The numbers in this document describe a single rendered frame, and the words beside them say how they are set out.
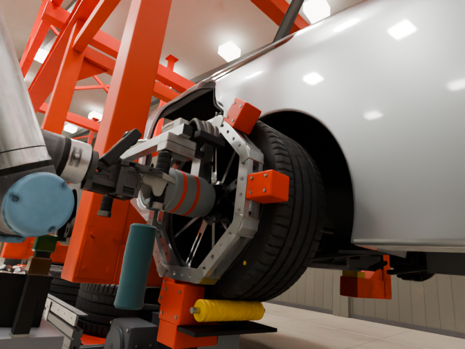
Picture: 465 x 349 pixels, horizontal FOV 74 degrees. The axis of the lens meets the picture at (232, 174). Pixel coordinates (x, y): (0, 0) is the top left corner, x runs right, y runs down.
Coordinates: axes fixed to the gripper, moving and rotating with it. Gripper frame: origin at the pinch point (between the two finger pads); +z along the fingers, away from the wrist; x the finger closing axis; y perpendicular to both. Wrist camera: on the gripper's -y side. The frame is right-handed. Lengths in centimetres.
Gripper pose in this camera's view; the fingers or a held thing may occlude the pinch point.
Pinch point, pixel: (167, 180)
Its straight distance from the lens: 81.5
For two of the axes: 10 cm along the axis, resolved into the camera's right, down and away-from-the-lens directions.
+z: 7.3, 2.8, 6.2
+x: 6.7, -1.5, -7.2
